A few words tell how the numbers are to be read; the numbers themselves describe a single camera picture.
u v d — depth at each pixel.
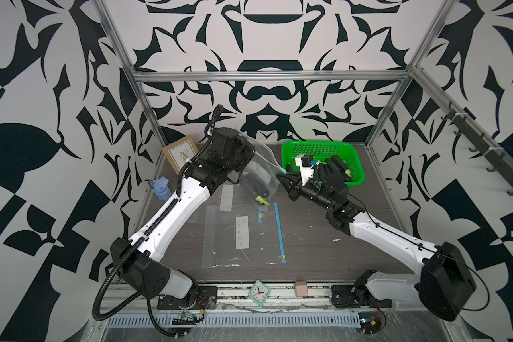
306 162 0.63
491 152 0.59
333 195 0.59
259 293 0.73
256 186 0.89
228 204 0.97
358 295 0.66
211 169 0.51
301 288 0.75
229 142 0.53
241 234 0.89
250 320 0.71
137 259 0.39
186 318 0.68
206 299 0.73
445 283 0.40
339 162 1.08
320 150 1.19
